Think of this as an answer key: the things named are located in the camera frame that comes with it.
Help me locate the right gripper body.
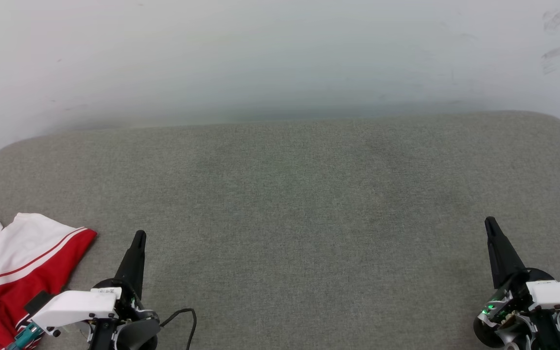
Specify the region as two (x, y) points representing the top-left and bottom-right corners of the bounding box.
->
(473, 267), (560, 350)

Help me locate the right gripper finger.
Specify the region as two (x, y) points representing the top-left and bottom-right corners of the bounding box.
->
(484, 216), (529, 291)

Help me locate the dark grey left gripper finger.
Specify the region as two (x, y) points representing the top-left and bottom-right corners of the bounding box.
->
(114, 230), (147, 301)

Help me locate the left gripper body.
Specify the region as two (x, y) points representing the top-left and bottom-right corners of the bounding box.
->
(88, 278), (162, 350)

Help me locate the red and white jersey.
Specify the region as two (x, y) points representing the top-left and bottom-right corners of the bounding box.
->
(0, 212), (98, 350)

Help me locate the grey fabric sofa seat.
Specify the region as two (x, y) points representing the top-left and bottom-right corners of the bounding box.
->
(0, 111), (560, 350)

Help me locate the thin black cable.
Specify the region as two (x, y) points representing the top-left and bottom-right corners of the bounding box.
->
(159, 308), (198, 350)

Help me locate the teal cable connector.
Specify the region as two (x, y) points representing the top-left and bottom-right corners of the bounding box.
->
(7, 322), (45, 350)

